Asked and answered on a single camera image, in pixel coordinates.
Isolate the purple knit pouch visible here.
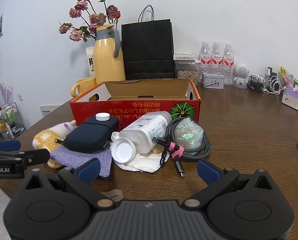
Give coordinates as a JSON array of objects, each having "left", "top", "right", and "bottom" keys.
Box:
[{"left": 50, "top": 145, "right": 112, "bottom": 178}]

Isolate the navy zipper pouch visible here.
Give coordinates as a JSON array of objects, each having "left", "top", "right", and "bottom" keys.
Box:
[{"left": 55, "top": 116, "right": 119, "bottom": 153}]

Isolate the yellow white plush toy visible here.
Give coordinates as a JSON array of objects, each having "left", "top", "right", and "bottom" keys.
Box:
[{"left": 32, "top": 119, "right": 78, "bottom": 169}]

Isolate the iridescent plastic bag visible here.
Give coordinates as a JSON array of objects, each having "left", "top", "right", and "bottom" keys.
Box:
[{"left": 173, "top": 118, "right": 204, "bottom": 150}]

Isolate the braided black usb cable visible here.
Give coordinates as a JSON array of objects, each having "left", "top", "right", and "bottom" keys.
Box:
[{"left": 153, "top": 117, "right": 212, "bottom": 178}]

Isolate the small white cap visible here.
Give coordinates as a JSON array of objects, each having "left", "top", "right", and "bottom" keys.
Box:
[{"left": 95, "top": 112, "right": 110, "bottom": 121}]

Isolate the white cotton swab jar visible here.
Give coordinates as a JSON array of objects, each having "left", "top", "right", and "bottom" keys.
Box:
[{"left": 119, "top": 111, "right": 172, "bottom": 154}]

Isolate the large white jar lid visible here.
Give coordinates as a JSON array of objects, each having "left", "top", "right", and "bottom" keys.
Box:
[{"left": 110, "top": 138, "right": 136, "bottom": 164}]

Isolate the metal rack shelf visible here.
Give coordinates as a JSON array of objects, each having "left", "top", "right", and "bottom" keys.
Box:
[{"left": 0, "top": 102, "right": 26, "bottom": 141}]

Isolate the white tissue paper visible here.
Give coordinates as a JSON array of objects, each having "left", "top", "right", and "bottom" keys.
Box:
[{"left": 114, "top": 152, "right": 162, "bottom": 173}]

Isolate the yellow mug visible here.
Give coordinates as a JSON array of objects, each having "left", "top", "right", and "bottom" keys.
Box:
[{"left": 71, "top": 77, "right": 96, "bottom": 98}]

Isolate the red cardboard box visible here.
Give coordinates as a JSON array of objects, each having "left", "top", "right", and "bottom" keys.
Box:
[{"left": 69, "top": 79, "right": 201, "bottom": 130}]

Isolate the white tin box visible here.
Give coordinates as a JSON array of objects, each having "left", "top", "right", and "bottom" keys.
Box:
[{"left": 201, "top": 73, "right": 224, "bottom": 89}]

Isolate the yellow thermos jug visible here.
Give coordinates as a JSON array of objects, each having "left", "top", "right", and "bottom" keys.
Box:
[{"left": 93, "top": 24, "right": 126, "bottom": 84}]

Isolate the purple tissue pack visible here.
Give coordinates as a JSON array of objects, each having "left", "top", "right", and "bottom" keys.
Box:
[{"left": 282, "top": 87, "right": 298, "bottom": 111}]

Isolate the white robot figurine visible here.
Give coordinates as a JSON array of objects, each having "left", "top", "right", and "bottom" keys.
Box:
[{"left": 233, "top": 63, "right": 249, "bottom": 89}]

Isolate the clear seed container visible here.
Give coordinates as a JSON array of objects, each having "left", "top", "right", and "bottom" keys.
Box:
[{"left": 175, "top": 60, "right": 200, "bottom": 86}]

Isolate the water bottle middle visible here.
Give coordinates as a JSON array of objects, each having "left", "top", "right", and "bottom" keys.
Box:
[{"left": 211, "top": 42, "right": 223, "bottom": 75}]

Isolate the water bottle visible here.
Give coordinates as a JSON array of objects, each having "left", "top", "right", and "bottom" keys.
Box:
[
  {"left": 223, "top": 43, "right": 234, "bottom": 86},
  {"left": 199, "top": 41, "right": 211, "bottom": 81},
  {"left": 211, "top": 42, "right": 223, "bottom": 75}
]

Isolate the water bottle right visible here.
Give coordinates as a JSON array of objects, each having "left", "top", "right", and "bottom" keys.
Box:
[{"left": 223, "top": 43, "right": 234, "bottom": 86}]

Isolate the white milk carton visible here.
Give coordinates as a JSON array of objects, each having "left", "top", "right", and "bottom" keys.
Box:
[{"left": 86, "top": 47, "right": 95, "bottom": 77}]

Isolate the colourful snack packet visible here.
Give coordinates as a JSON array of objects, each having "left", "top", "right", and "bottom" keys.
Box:
[{"left": 280, "top": 67, "right": 298, "bottom": 88}]

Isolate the water bottle left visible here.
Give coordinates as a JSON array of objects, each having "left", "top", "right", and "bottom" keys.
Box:
[{"left": 199, "top": 41, "right": 211, "bottom": 81}]

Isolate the small white box on container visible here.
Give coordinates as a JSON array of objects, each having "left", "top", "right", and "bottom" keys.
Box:
[{"left": 173, "top": 54, "right": 196, "bottom": 61}]

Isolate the black paper bag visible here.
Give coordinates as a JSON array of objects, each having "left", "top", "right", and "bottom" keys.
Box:
[{"left": 121, "top": 4, "right": 176, "bottom": 80}]

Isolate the dried pink rose bouquet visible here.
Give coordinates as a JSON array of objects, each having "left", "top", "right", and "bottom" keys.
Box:
[{"left": 58, "top": 0, "right": 121, "bottom": 42}]

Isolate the tangled cables pile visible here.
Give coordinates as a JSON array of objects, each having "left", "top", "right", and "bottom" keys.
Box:
[{"left": 245, "top": 66, "right": 285, "bottom": 96}]

